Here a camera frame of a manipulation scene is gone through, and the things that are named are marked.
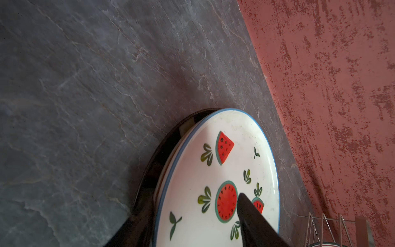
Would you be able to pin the strawberry pattern white plate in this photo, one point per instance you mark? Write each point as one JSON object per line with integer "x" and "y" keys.
{"x": 224, "y": 155}

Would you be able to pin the plain cream white plate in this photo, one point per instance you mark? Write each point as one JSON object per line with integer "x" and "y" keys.
{"x": 169, "y": 166}

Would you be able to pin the metal wire dish rack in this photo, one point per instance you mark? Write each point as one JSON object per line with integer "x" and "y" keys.
{"x": 346, "y": 233}

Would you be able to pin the orange sunburst plate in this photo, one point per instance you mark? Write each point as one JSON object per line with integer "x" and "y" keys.
{"x": 324, "y": 244}

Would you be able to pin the dark checkered rim plate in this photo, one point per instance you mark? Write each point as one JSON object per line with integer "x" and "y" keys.
{"x": 163, "y": 151}

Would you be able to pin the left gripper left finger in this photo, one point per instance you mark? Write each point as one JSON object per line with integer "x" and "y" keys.
{"x": 138, "y": 228}

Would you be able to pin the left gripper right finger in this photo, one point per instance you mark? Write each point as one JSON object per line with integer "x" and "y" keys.
{"x": 255, "y": 230}

